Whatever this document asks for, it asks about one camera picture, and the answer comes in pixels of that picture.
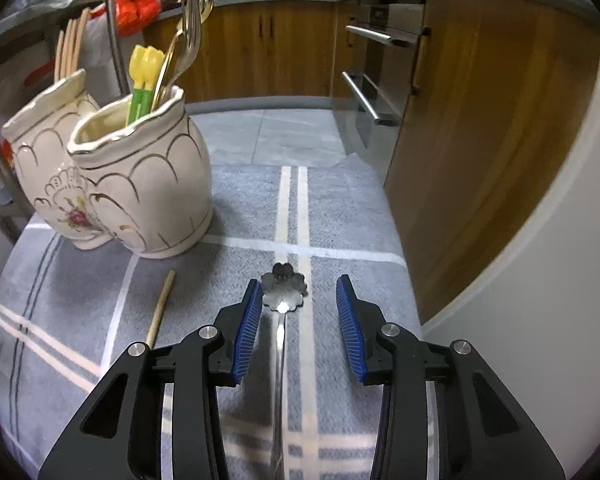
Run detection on gold metal fork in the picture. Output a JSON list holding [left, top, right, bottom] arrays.
[[152, 0, 217, 111]]

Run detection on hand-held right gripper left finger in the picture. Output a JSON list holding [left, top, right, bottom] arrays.
[[37, 278, 265, 480]]

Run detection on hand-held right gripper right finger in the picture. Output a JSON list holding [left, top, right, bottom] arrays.
[[335, 274, 566, 480]]

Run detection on silver flower-shaped spoon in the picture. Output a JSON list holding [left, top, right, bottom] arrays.
[[260, 261, 309, 480]]

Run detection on metal storage rack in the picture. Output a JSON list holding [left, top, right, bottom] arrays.
[[0, 0, 128, 271]]

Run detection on white plastic bag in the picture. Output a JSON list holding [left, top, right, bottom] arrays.
[[82, 7, 118, 91]]

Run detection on floral ceramic utensil holder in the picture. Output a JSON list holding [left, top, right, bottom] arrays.
[[1, 67, 215, 260]]

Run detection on wooden kitchen cabinets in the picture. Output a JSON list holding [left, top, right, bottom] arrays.
[[142, 0, 600, 326]]

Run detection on grey striped tablecloth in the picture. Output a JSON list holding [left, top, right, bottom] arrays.
[[0, 152, 426, 480]]

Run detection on silver metal fork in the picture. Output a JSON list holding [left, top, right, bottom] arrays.
[[160, 0, 204, 106]]

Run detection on built-in steel oven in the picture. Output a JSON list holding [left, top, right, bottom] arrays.
[[330, 0, 428, 151]]

